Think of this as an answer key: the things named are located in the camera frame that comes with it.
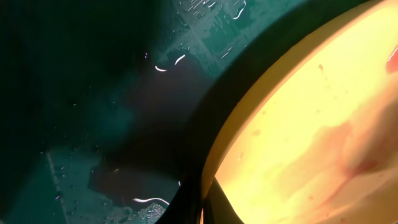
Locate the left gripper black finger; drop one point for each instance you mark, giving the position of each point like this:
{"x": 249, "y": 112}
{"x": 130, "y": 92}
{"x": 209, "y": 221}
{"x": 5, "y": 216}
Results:
{"x": 217, "y": 209}

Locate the yellow plate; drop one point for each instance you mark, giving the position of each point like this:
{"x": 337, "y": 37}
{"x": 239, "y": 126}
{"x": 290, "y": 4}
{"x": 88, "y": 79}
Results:
{"x": 314, "y": 140}

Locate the teal plastic tray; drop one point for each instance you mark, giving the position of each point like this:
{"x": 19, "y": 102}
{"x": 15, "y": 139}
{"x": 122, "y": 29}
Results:
{"x": 110, "y": 107}

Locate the red wet sponge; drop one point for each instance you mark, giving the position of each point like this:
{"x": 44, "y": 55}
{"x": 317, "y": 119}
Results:
{"x": 392, "y": 62}

